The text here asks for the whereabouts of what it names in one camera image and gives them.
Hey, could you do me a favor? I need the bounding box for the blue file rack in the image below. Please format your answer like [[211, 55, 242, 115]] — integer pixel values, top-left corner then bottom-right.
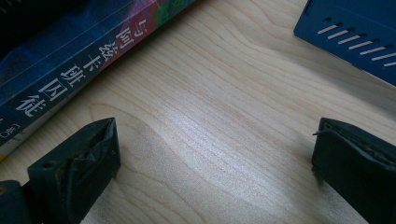
[[293, 0, 396, 87]]

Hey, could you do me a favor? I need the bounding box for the black book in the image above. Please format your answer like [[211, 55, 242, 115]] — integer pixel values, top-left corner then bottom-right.
[[0, 0, 88, 60]]

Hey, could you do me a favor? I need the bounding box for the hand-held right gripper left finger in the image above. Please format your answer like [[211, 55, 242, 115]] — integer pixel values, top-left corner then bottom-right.
[[27, 117, 121, 224]]

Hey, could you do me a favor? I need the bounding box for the teal cover book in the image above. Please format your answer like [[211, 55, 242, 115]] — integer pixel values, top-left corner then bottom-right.
[[0, 0, 197, 148]]

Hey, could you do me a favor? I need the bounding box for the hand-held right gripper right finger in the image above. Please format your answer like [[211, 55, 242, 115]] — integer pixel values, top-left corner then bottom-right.
[[311, 117, 396, 224]]

